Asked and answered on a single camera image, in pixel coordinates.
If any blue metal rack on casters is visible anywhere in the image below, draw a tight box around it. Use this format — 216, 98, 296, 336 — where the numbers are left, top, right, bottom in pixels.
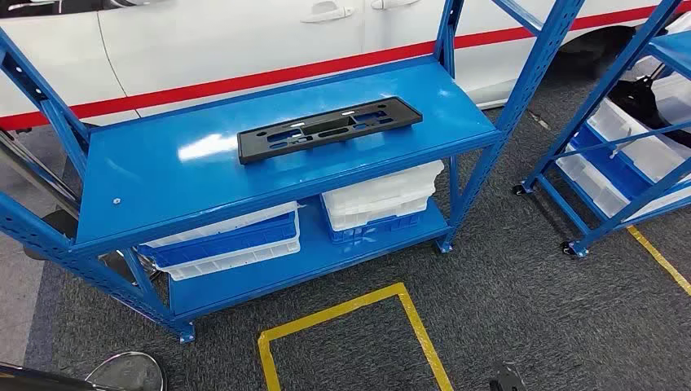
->
513, 0, 691, 259

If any blue metal shelf rack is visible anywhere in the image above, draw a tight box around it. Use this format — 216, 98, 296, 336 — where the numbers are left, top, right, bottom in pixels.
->
0, 0, 587, 345

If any black plastic bracket panel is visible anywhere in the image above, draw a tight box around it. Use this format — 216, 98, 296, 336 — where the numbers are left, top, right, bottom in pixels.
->
236, 95, 425, 165

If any black stanchion post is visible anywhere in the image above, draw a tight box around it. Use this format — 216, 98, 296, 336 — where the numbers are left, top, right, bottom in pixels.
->
21, 209, 77, 261

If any blue plastic bin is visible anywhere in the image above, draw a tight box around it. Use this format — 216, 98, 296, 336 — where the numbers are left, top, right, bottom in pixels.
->
136, 211, 299, 270
323, 196, 423, 245
570, 122, 657, 202

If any black curved car part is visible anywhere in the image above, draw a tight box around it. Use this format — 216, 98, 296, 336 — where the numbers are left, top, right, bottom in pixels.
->
609, 64, 691, 149

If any white car red stripe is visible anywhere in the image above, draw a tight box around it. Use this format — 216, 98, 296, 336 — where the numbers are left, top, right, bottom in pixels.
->
0, 0, 691, 132

